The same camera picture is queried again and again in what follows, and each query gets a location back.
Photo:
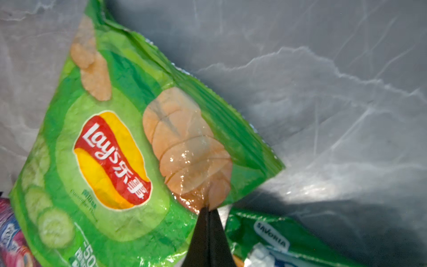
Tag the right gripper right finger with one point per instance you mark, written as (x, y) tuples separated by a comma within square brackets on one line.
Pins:
[(219, 251)]

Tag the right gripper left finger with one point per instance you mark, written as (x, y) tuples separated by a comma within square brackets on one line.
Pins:
[(198, 253)]

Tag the green Lays chips bag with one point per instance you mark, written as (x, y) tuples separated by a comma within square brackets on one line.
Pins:
[(129, 150)]

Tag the pink berries candy bag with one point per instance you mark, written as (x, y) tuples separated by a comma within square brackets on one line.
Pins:
[(14, 248)]

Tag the green yellow Fox's candy bag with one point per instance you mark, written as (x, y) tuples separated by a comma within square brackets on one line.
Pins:
[(258, 239)]

